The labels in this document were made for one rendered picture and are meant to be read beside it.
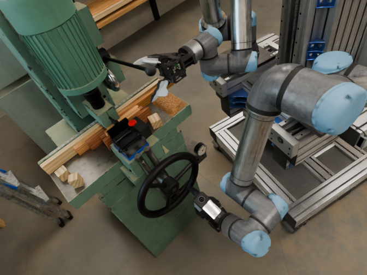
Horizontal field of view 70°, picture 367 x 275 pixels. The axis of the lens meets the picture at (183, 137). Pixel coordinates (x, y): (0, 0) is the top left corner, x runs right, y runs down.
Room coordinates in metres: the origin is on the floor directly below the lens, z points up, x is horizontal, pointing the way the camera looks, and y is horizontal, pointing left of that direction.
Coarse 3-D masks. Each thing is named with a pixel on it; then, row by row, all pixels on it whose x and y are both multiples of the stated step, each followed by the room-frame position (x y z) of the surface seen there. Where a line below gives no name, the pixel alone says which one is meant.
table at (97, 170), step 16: (160, 112) 0.83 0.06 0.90; (160, 128) 0.75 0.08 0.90; (80, 160) 0.70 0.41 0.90; (96, 160) 0.68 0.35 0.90; (112, 160) 0.66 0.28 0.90; (160, 160) 0.62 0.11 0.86; (96, 176) 0.60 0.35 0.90; (112, 176) 0.62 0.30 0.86; (128, 176) 0.58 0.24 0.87; (144, 176) 0.58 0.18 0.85; (64, 192) 0.58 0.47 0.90; (80, 192) 0.56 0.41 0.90; (96, 192) 0.58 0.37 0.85
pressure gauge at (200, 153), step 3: (198, 144) 0.78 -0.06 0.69; (201, 144) 0.77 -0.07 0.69; (204, 144) 0.77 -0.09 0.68; (195, 147) 0.77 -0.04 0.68; (198, 147) 0.76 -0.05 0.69; (201, 147) 0.76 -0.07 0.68; (195, 150) 0.76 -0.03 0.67; (198, 150) 0.75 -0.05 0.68; (201, 150) 0.76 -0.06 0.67; (204, 150) 0.76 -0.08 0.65; (198, 153) 0.75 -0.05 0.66; (201, 153) 0.75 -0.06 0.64
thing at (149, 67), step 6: (102, 48) 1.02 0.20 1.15; (102, 54) 1.00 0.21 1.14; (108, 54) 1.00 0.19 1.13; (102, 60) 0.98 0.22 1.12; (108, 60) 0.94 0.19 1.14; (114, 60) 0.90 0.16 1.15; (120, 60) 0.87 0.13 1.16; (132, 66) 0.78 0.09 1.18; (138, 66) 0.75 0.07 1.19; (150, 66) 0.69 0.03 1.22; (150, 72) 0.68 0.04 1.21
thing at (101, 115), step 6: (84, 102) 0.87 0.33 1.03; (108, 102) 0.83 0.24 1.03; (90, 108) 0.83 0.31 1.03; (102, 108) 0.80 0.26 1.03; (108, 108) 0.79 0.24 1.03; (114, 108) 0.80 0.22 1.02; (90, 114) 0.87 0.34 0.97; (96, 114) 0.78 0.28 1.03; (102, 114) 0.77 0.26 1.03; (108, 114) 0.78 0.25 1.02; (114, 114) 0.79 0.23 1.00; (102, 120) 0.77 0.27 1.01; (108, 120) 0.78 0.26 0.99; (108, 126) 0.77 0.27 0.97
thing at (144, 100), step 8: (176, 80) 1.00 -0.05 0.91; (152, 88) 0.95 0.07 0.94; (168, 88) 0.97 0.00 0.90; (144, 96) 0.92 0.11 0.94; (136, 104) 0.88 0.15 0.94; (144, 104) 0.90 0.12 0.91; (120, 112) 0.86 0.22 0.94; (88, 136) 0.78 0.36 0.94; (80, 144) 0.75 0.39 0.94; (80, 152) 0.73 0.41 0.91
